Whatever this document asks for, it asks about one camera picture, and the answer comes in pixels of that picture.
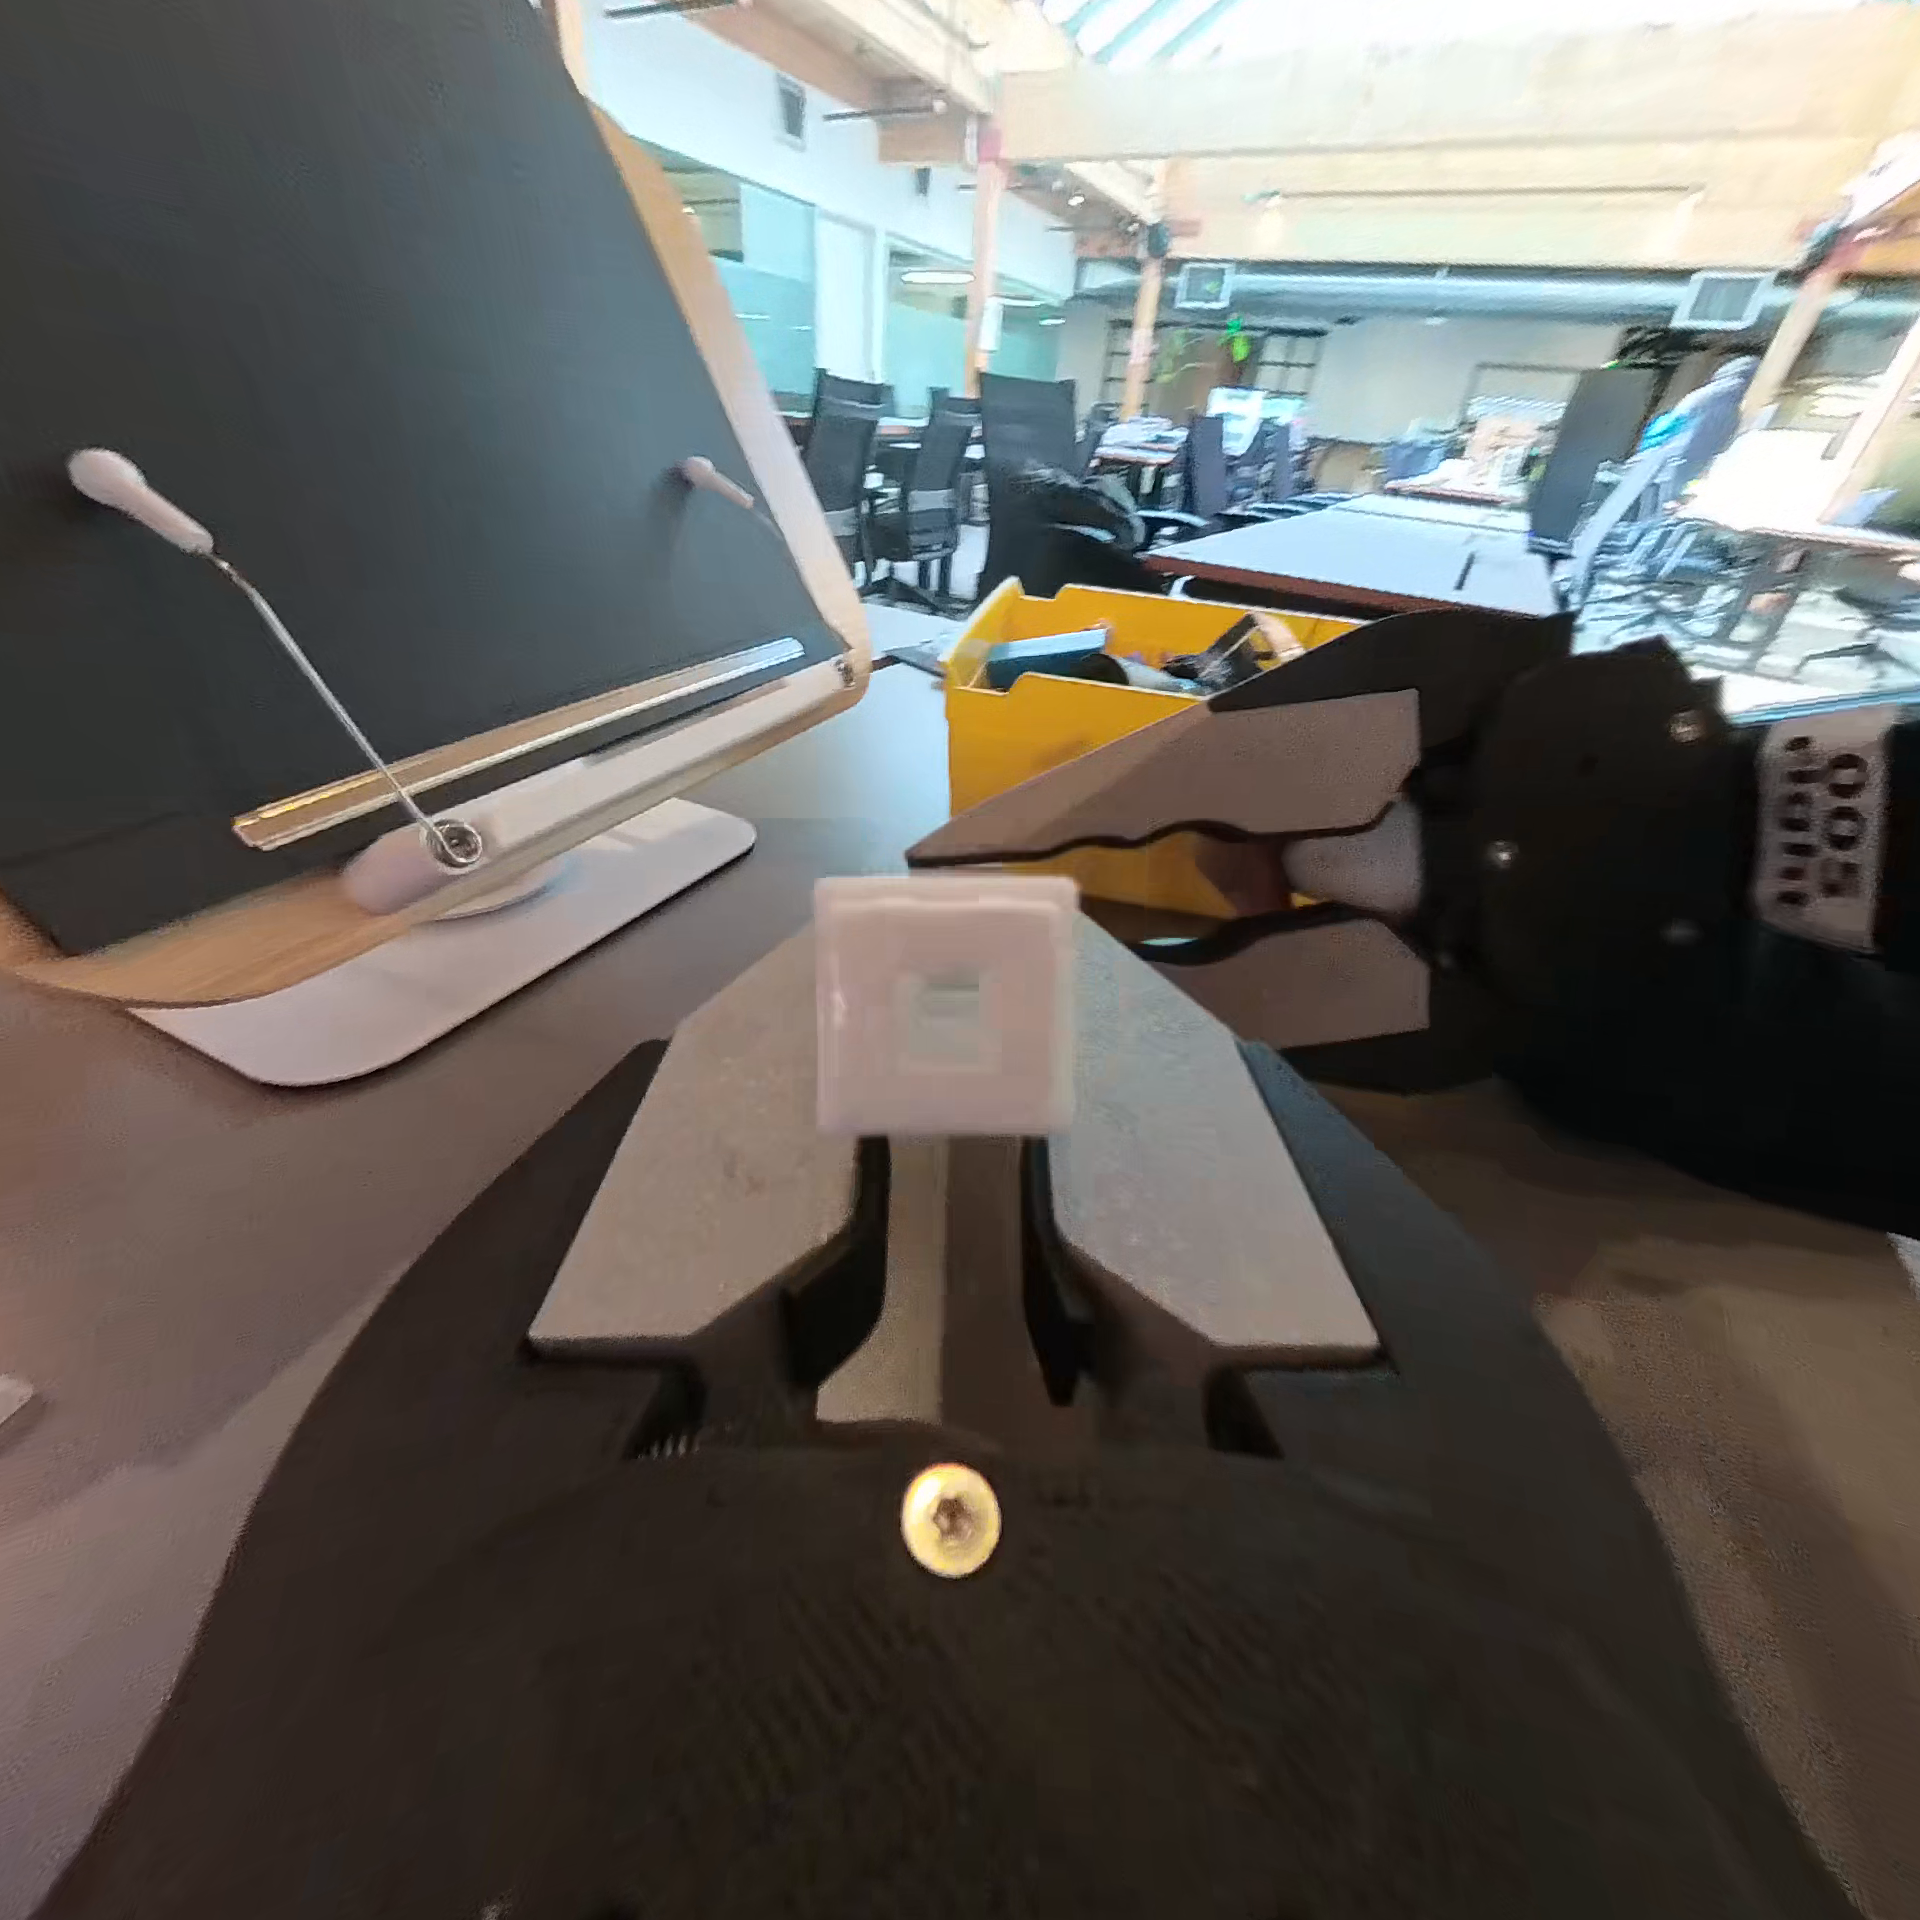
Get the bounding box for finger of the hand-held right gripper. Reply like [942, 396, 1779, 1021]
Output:
[1133, 909, 1436, 1055]
[905, 689, 1426, 913]

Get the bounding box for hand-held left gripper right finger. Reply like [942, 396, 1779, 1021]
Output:
[1024, 919, 1384, 1400]

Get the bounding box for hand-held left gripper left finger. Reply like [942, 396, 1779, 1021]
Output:
[528, 939, 890, 1391]

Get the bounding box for yellow plastic bin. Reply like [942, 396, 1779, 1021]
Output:
[941, 577, 1370, 913]

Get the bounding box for white square bar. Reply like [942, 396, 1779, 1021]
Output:
[810, 873, 1082, 1137]

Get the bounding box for grey office desk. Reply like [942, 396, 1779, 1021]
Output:
[1138, 494, 1566, 625]

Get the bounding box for dark cloth over chair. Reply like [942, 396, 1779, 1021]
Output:
[995, 465, 1153, 597]

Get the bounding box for black office chair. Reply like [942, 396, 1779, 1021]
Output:
[869, 390, 988, 606]
[976, 369, 1084, 501]
[800, 369, 890, 577]

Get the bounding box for black board with wooden edge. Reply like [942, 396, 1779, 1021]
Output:
[0, 0, 872, 1088]

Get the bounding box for grey ceiling duct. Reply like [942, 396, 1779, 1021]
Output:
[1077, 258, 1805, 327]

